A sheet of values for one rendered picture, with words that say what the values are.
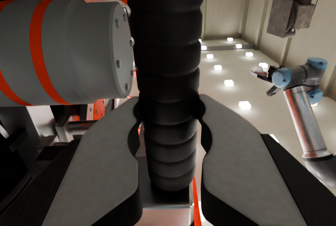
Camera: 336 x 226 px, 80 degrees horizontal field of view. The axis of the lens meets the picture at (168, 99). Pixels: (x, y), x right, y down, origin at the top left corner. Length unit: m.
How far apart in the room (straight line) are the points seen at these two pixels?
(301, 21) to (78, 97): 7.98
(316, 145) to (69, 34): 0.86
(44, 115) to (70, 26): 0.19
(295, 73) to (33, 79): 0.86
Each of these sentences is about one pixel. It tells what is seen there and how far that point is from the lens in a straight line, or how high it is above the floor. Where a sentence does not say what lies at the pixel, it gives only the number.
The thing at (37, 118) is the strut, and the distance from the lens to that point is 0.38.
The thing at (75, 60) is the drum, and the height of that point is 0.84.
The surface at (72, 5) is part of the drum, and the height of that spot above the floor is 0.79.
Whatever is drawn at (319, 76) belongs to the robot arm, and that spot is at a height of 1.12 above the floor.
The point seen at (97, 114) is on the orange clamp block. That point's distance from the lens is 0.60.
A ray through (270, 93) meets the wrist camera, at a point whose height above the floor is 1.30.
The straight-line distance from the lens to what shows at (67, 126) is 0.42.
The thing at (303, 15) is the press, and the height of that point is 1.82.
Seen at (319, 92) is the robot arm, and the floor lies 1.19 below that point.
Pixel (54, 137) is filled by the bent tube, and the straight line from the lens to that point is 0.39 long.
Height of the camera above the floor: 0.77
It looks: 30 degrees up
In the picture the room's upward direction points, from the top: 178 degrees clockwise
